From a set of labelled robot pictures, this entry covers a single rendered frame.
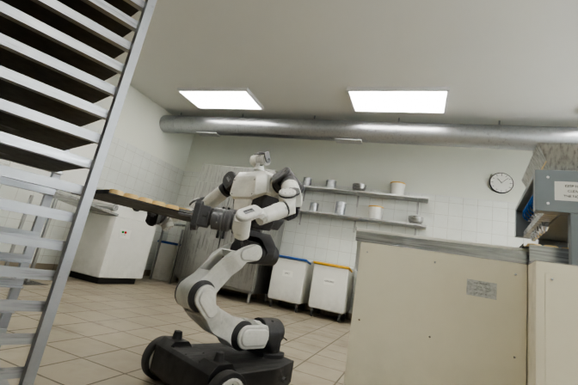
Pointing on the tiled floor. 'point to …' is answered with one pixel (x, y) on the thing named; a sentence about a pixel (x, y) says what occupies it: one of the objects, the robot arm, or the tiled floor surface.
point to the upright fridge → (257, 283)
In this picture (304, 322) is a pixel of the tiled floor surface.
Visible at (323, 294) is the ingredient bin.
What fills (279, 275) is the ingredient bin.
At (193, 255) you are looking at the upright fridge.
